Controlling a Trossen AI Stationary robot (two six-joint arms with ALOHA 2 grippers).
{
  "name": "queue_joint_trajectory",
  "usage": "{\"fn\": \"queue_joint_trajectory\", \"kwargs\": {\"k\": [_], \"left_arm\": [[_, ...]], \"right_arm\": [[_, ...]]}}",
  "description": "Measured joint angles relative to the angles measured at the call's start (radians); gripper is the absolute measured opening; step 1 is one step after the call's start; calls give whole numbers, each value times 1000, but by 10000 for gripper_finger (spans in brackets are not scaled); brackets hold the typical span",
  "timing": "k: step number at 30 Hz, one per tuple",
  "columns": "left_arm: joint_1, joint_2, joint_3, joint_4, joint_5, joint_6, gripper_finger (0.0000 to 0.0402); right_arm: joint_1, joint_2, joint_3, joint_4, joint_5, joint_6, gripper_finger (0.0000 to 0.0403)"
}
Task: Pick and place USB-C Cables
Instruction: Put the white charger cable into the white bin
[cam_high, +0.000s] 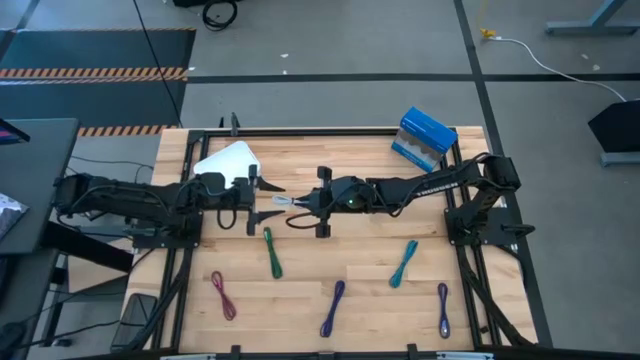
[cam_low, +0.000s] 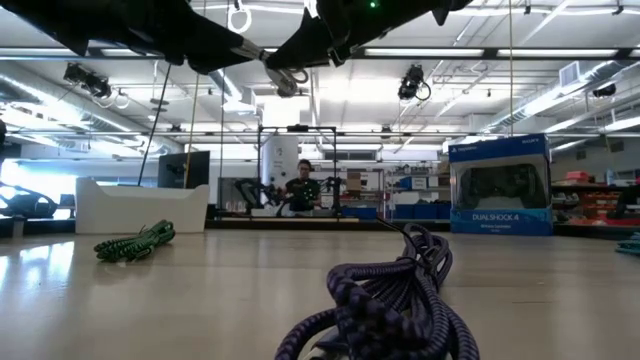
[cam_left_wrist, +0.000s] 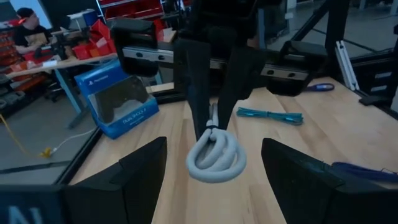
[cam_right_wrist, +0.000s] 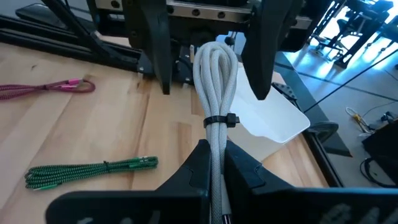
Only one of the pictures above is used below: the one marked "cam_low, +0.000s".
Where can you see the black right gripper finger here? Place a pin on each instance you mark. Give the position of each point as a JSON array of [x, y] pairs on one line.
[[305, 47]]

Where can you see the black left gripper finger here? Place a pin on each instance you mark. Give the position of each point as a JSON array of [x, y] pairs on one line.
[[200, 45]]

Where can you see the background black robot arm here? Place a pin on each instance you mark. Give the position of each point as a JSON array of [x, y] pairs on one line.
[[250, 192], [334, 192]]

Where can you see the white cylindrical tank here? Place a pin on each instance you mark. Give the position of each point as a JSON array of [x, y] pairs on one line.
[[280, 160]]

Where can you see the black monitor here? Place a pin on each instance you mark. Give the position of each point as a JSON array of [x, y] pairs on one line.
[[175, 170]]

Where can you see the cardboard box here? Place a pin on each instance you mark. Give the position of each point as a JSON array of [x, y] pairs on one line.
[[353, 182]]

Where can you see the person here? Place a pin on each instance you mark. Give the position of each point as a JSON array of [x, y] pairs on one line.
[[302, 192]]

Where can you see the blue storage bin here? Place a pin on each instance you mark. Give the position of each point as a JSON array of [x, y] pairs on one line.
[[425, 211], [360, 212]]

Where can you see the white plastic bin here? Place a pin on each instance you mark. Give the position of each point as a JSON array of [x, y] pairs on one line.
[[140, 210]]

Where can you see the black curved machine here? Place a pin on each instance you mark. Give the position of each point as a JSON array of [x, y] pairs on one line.
[[27, 202]]

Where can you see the blue DualShock 4 controller box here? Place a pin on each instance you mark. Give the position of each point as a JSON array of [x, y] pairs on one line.
[[500, 220]]

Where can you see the shelf with red bins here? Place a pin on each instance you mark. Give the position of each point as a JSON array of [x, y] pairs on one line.
[[590, 200]]

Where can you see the black overhead mounted camera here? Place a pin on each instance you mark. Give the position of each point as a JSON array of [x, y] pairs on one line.
[[87, 80], [411, 82]]

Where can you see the black metal robot station frame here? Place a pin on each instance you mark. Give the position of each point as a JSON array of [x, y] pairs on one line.
[[259, 170]]

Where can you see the black overhead frame beam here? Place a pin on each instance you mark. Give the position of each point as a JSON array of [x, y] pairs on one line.
[[500, 52]]

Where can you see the black aluminium table frame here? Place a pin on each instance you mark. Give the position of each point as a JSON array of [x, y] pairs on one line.
[[280, 225]]

